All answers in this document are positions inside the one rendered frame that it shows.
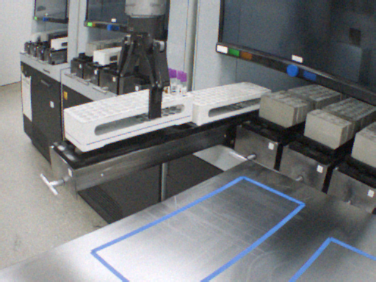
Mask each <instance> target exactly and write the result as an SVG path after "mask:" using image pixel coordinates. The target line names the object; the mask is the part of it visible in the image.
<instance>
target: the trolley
mask: <svg viewBox="0 0 376 282"><path fill-rule="evenodd" d="M0 282H376V215H374V214H372V213H369V212H368V211H365V210H363V209H360V208H359V207H356V206H354V205H350V204H349V203H346V202H344V201H342V200H339V199H338V198H335V197H333V196H330V195H329V194H327V193H326V194H325V193H324V192H322V191H319V190H318V189H315V188H312V187H310V186H307V185H305V184H303V183H302V182H298V181H295V180H294V179H293V178H288V177H286V176H284V175H282V174H281V173H278V172H275V171H273V170H270V169H269V168H267V167H264V166H262V165H260V164H258V163H255V162H253V161H250V160H249V159H247V160H245V161H244V162H242V163H240V164H238V165H236V166H234V167H232V168H230V169H228V170H226V171H224V172H222V173H220V174H218V175H216V176H214V177H211V178H209V179H207V181H204V182H203V183H200V184H198V185H196V186H194V187H192V188H190V189H188V190H186V191H184V192H182V193H180V194H177V195H175V196H173V197H170V198H168V199H165V200H163V201H161V202H160V203H158V204H156V205H154V206H152V207H148V208H146V209H143V210H142V211H139V212H136V213H135V214H133V215H131V216H128V217H126V218H124V219H122V220H119V221H117V222H113V223H112V224H110V225H107V226H105V227H103V228H100V229H98V230H96V231H93V232H92V233H88V234H85V235H84V236H80V237H79V238H77V239H74V240H73V241H72V240H71V241H70V242H67V243H65V244H61V245H59V246H58V247H57V246H56V247H54V248H53V249H50V250H47V251H46V252H43V253H39V254H37V255H35V256H33V257H31V258H28V259H25V260H23V261H19V262H18V263H15V264H13V265H10V266H8V267H5V268H4V269H2V270H0Z"/></svg>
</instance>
